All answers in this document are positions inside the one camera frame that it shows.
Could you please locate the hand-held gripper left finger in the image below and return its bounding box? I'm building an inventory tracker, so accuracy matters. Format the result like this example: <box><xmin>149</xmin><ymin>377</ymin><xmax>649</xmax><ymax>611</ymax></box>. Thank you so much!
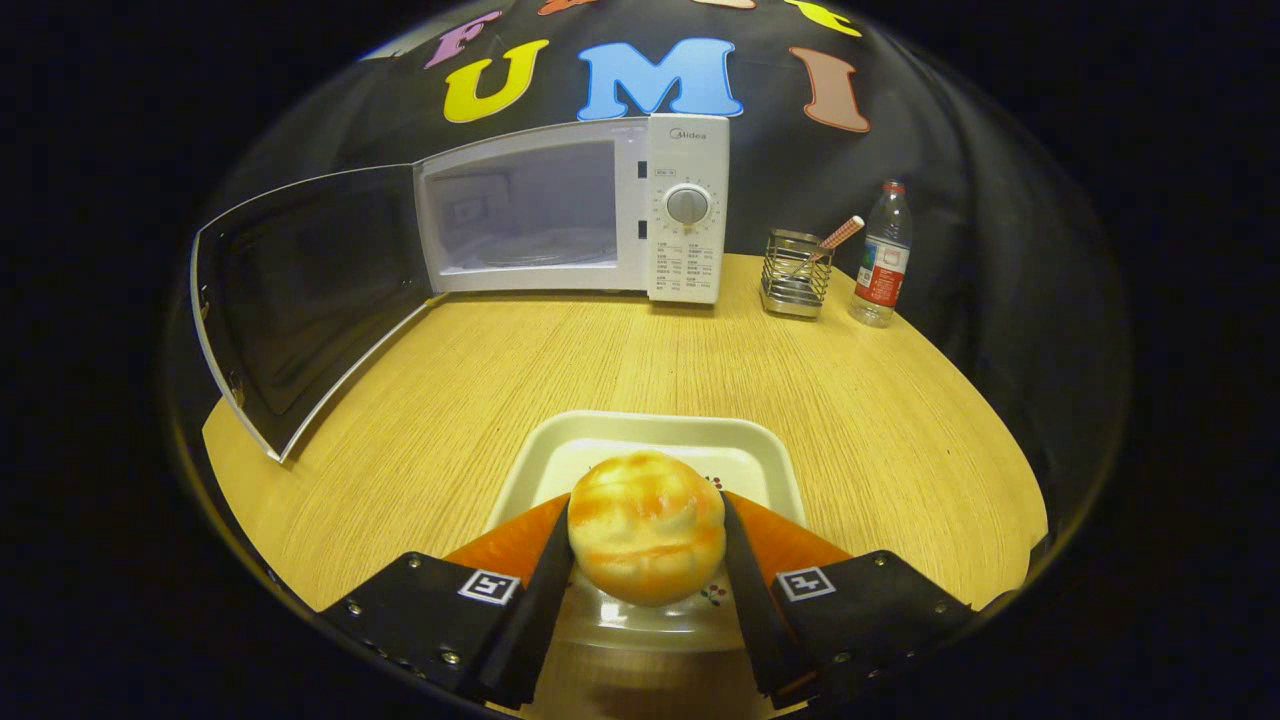
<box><xmin>320</xmin><ymin>493</ymin><xmax>576</xmax><ymax>711</ymax></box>

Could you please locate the metal wire utensil holder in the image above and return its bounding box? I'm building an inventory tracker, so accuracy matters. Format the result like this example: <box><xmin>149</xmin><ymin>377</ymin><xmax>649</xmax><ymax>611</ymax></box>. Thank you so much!
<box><xmin>760</xmin><ymin>229</ymin><xmax>834</xmax><ymax>320</ymax></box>

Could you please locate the round golden bread bun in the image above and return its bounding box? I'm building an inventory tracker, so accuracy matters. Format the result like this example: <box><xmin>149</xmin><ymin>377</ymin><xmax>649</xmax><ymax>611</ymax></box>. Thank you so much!
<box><xmin>567</xmin><ymin>451</ymin><xmax>727</xmax><ymax>607</ymax></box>

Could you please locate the white microwave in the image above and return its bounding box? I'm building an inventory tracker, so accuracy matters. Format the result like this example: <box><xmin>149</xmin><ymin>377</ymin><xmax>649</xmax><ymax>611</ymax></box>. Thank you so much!
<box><xmin>190</xmin><ymin>113</ymin><xmax>731</xmax><ymax>464</ymax></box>

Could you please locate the cream square plate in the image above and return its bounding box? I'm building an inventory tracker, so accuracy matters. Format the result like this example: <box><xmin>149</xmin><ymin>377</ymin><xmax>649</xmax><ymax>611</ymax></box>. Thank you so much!
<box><xmin>485</xmin><ymin>410</ymin><xmax>807</xmax><ymax>656</ymax></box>

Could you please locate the pink striped straw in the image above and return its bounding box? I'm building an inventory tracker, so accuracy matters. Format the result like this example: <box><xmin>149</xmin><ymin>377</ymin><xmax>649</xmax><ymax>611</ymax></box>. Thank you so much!
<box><xmin>812</xmin><ymin>215</ymin><xmax>866</xmax><ymax>263</ymax></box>

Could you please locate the clear plastic water bottle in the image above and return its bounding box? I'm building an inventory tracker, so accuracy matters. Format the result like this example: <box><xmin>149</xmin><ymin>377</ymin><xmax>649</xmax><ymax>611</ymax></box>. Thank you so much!
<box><xmin>849</xmin><ymin>180</ymin><xmax>913</xmax><ymax>328</ymax></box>

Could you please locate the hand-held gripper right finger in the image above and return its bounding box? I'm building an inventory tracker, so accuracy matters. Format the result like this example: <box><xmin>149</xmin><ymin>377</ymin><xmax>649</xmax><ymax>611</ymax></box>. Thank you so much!
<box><xmin>720</xmin><ymin>490</ymin><xmax>976</xmax><ymax>711</ymax></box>

